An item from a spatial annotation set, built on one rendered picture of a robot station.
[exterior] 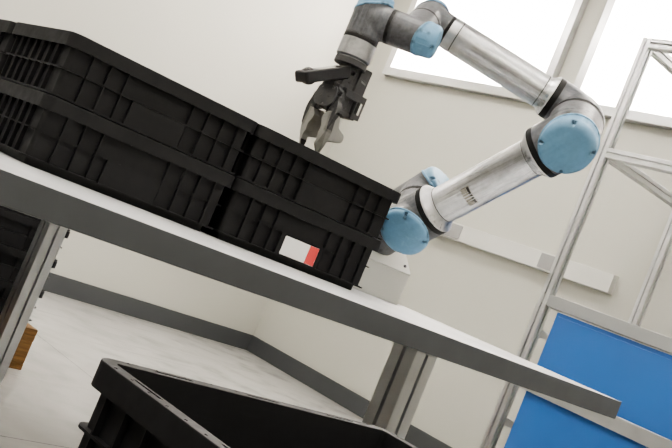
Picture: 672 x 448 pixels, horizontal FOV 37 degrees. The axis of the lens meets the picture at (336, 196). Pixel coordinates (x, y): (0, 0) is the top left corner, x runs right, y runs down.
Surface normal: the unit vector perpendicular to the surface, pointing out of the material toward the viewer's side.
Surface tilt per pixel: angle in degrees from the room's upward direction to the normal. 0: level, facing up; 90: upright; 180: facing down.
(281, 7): 90
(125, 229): 90
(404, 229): 130
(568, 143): 117
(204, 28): 90
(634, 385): 90
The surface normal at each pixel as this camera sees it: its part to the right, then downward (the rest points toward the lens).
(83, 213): 0.63, 0.22
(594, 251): -0.67, -0.32
